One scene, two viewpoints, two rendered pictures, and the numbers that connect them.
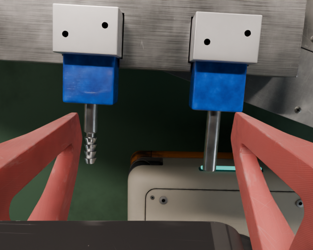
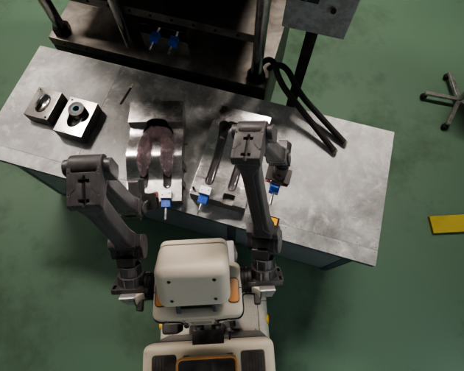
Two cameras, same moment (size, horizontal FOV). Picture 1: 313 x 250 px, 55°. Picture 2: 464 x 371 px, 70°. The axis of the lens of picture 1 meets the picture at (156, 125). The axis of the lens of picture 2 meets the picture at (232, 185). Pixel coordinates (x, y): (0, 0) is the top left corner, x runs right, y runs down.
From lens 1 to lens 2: 1.32 m
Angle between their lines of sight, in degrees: 29
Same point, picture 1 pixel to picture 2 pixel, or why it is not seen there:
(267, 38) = (174, 194)
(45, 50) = not seen: hidden behind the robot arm
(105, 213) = (150, 322)
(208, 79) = (163, 201)
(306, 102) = (191, 209)
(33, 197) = (106, 315)
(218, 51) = (163, 196)
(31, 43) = not seen: hidden behind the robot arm
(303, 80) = (189, 204)
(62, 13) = not seen: hidden behind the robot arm
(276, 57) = (177, 197)
